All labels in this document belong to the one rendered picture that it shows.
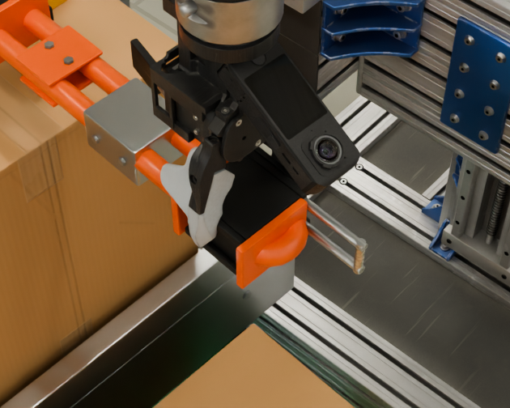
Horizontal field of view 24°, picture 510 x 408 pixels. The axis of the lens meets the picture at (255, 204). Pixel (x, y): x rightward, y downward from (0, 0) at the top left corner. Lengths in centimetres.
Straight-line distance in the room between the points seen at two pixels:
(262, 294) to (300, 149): 87
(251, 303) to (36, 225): 48
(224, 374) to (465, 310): 60
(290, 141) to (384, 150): 137
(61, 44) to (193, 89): 25
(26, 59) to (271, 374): 59
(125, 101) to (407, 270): 106
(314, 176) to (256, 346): 72
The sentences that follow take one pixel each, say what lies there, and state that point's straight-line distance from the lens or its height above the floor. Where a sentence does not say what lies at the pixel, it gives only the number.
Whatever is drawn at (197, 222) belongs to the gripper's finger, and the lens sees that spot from 91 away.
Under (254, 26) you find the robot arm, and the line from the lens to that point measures 79.
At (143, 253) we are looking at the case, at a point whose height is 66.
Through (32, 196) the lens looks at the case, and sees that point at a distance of 125.
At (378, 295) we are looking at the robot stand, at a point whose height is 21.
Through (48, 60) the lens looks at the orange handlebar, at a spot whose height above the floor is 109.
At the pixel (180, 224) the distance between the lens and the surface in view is 97.
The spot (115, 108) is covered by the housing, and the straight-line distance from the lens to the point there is 103.
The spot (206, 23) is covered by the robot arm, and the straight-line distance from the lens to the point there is 79.
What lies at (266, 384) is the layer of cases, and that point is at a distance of 149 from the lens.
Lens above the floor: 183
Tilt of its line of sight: 51 degrees down
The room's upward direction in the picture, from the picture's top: straight up
